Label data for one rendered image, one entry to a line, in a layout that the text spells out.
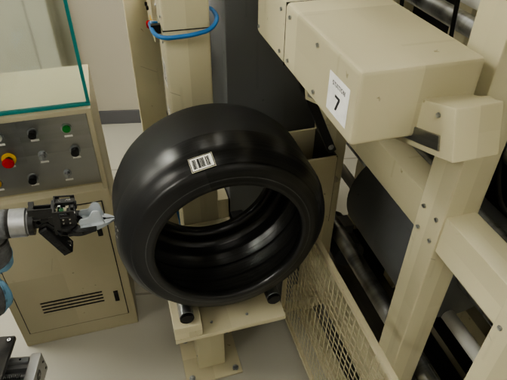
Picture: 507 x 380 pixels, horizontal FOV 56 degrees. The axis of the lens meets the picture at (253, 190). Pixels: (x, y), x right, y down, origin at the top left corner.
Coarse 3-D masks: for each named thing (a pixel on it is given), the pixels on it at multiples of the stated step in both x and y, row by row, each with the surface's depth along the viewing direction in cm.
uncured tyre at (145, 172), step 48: (144, 144) 127; (192, 144) 118; (240, 144) 118; (288, 144) 128; (144, 192) 117; (192, 192) 117; (288, 192) 125; (144, 240) 122; (192, 240) 165; (240, 240) 169; (288, 240) 157; (144, 288) 138; (192, 288) 153; (240, 288) 146
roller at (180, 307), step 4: (180, 304) 149; (180, 308) 148; (184, 308) 148; (188, 308) 148; (180, 312) 147; (184, 312) 147; (188, 312) 147; (192, 312) 148; (180, 316) 147; (184, 316) 146; (188, 316) 146; (192, 316) 147; (180, 320) 147; (184, 320) 147; (188, 320) 148
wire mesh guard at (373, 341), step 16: (320, 240) 161; (320, 256) 162; (304, 272) 182; (336, 272) 150; (288, 288) 207; (304, 288) 185; (304, 304) 189; (320, 304) 170; (352, 304) 140; (288, 320) 216; (304, 320) 194; (352, 320) 143; (320, 336) 175; (368, 336) 132; (336, 352) 161; (336, 368) 164; (368, 368) 138; (384, 368) 125
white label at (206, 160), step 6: (198, 156) 115; (204, 156) 115; (210, 156) 115; (192, 162) 115; (198, 162) 115; (204, 162) 114; (210, 162) 114; (192, 168) 114; (198, 168) 114; (204, 168) 114
